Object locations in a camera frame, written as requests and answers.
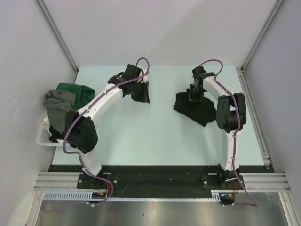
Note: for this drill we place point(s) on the white plastic laundry basket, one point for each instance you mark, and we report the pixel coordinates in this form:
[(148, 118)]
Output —
[(44, 134)]

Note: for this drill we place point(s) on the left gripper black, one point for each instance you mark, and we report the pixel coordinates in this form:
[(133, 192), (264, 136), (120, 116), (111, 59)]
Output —
[(144, 97)]

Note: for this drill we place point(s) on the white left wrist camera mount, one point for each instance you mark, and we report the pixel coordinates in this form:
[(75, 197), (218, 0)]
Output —
[(143, 76)]

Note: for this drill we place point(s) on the grey t shirt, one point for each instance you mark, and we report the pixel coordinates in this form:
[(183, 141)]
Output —
[(58, 103)]

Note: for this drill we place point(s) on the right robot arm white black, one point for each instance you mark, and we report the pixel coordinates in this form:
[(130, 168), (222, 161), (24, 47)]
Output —
[(230, 118)]

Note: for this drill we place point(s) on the black printed t shirt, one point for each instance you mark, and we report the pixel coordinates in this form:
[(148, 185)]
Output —
[(200, 112)]

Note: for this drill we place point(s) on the right aluminium corner post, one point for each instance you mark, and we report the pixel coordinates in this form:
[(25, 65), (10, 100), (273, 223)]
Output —
[(263, 32)]

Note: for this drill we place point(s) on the left aluminium corner post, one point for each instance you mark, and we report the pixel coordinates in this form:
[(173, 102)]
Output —
[(56, 34)]

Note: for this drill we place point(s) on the grey cable duct strip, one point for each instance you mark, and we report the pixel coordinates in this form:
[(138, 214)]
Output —
[(89, 196)]

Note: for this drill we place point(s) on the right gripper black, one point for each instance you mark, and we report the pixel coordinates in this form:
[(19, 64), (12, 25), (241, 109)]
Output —
[(192, 98)]

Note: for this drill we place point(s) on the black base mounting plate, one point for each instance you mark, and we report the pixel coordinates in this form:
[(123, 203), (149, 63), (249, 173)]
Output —
[(158, 182)]

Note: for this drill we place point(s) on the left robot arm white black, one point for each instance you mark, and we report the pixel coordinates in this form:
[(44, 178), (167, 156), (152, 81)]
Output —
[(81, 135)]

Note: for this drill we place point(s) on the aluminium corner post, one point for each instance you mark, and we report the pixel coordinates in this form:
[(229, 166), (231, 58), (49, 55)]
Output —
[(56, 34), (263, 32)]

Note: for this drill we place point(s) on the green t shirt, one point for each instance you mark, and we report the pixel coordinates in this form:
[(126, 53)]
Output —
[(84, 94)]

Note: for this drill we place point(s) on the right aluminium frame rail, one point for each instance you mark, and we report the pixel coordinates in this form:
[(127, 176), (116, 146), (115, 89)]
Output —
[(255, 119)]

